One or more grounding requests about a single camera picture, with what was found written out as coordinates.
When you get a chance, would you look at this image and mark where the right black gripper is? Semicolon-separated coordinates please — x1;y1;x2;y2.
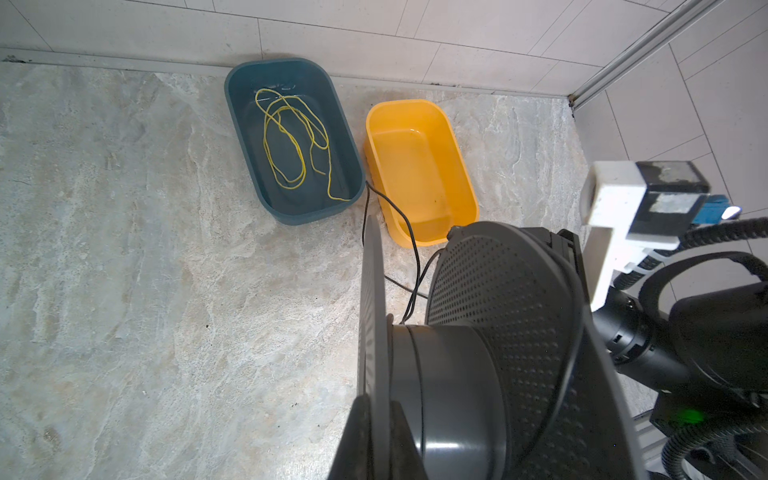
527;227;590;311

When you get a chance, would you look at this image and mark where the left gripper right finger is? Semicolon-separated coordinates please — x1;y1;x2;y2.
390;401;428;480

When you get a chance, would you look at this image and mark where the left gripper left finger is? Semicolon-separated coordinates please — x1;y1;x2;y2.
327;394;373;480

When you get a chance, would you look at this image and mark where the dark grey cable spool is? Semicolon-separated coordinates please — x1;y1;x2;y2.
356;219;647;479

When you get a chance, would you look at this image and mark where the black cable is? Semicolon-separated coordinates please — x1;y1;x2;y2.
361;179;444;325

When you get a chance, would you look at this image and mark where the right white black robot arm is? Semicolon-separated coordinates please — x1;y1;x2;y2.
592;217;767;479

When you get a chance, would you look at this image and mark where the yellow plastic bin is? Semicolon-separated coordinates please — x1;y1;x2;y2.
364;99;479;248

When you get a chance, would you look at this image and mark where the teal plastic bin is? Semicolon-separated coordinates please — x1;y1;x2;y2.
224;58;365;225

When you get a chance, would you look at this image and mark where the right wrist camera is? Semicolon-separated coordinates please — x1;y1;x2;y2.
580;161;741;311

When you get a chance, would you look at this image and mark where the yellow green cable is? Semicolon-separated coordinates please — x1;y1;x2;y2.
254;87;353;203

